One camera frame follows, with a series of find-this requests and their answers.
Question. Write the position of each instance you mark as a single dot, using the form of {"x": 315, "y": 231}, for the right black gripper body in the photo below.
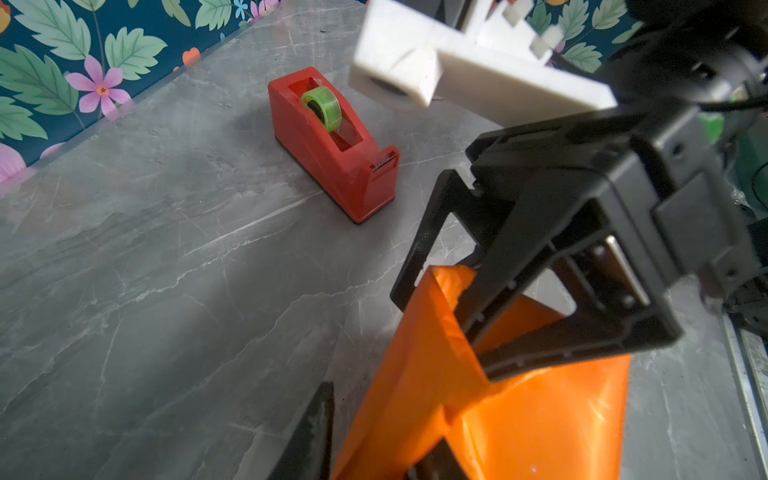
{"x": 656, "y": 161}

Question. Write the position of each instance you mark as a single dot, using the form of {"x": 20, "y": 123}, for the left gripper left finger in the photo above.
{"x": 309, "y": 450}

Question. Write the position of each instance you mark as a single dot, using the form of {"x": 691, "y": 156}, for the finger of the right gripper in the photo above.
{"x": 480, "y": 214}
{"x": 566, "y": 286}

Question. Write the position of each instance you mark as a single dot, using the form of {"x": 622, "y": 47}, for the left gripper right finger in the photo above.
{"x": 438, "y": 464}

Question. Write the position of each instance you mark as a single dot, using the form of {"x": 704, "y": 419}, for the yellow orange wrapping paper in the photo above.
{"x": 561, "y": 422}

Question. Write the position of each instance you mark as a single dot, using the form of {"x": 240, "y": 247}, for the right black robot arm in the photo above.
{"x": 712, "y": 57}

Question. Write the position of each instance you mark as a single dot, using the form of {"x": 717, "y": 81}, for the red tape dispenser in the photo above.
{"x": 317, "y": 126}

